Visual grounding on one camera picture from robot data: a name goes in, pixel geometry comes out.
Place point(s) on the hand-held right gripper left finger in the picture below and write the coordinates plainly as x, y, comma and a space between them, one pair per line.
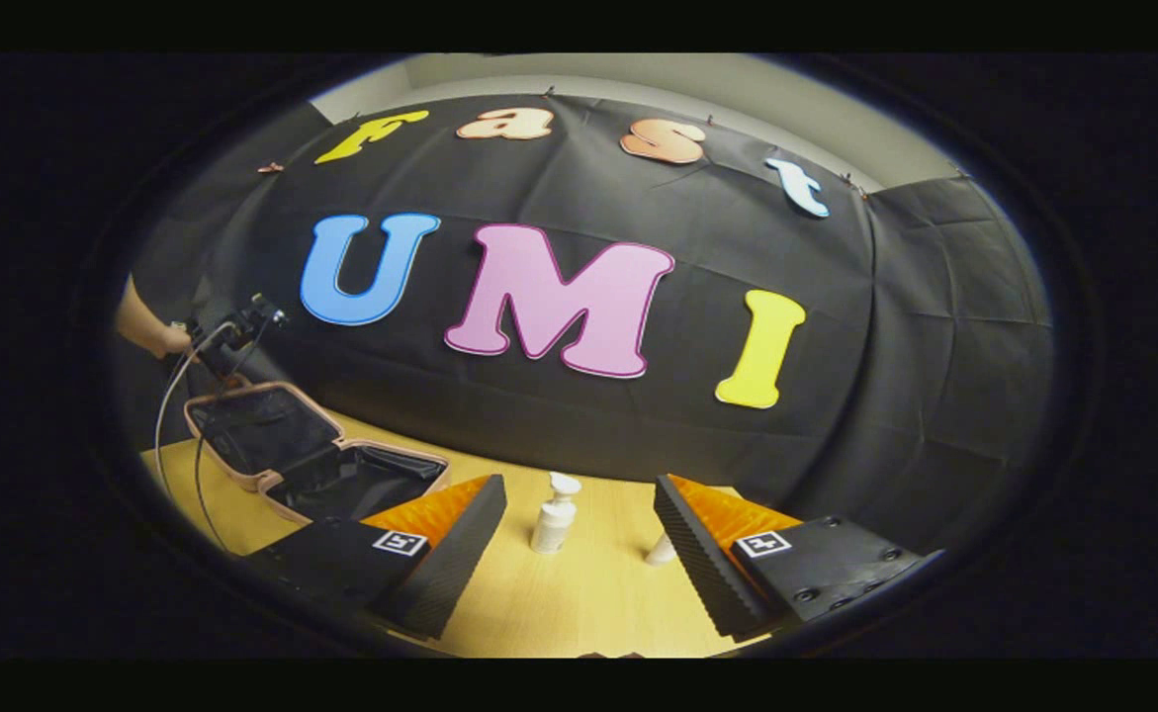
455, 564

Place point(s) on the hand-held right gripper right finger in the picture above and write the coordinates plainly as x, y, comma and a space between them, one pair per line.
692, 569

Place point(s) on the small white tube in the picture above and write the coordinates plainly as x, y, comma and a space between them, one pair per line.
661, 551

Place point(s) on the pink suitcase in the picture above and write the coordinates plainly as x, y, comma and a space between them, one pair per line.
272, 435

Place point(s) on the black backdrop cloth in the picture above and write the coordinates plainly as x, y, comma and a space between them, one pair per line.
638, 198

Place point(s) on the white pump bottle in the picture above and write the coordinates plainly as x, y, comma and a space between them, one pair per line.
554, 519

